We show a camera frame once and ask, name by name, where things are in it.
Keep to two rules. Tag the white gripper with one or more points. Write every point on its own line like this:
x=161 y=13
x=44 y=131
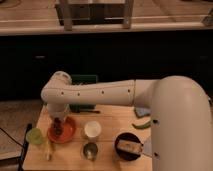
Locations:
x=59 y=111

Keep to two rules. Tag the dark grape bunch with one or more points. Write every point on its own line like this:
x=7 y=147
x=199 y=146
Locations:
x=57 y=126

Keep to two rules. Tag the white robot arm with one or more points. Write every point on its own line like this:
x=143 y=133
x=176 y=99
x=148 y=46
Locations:
x=181 y=117

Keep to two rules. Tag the red bowl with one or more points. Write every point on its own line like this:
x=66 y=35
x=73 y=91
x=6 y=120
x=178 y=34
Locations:
x=69 y=128

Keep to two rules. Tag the black bowl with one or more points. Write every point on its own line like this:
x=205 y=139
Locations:
x=126 y=156

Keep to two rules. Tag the black pen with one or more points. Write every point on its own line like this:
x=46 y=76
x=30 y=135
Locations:
x=86 y=111

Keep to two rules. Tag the green plastic cup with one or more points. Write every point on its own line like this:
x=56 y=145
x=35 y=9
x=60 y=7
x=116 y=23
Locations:
x=34 y=136

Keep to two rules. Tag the yellow banana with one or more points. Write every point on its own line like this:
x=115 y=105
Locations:
x=48 y=150

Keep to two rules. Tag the green plastic tray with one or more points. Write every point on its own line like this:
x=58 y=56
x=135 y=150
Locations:
x=79 y=80

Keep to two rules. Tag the white cup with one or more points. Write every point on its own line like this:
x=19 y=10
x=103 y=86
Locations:
x=92 y=129

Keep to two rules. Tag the small metal cup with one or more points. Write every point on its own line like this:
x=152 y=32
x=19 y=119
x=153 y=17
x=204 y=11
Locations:
x=90 y=151

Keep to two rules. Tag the bread slice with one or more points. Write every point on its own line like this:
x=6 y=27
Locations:
x=130 y=146

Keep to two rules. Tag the blue sponge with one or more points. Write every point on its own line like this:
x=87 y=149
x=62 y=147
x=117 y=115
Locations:
x=141 y=112

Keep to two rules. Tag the grey blue cloth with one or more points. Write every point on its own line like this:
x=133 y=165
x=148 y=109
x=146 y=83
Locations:
x=147 y=147

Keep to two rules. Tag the wooden chair frame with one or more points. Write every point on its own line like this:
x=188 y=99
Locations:
x=94 y=12

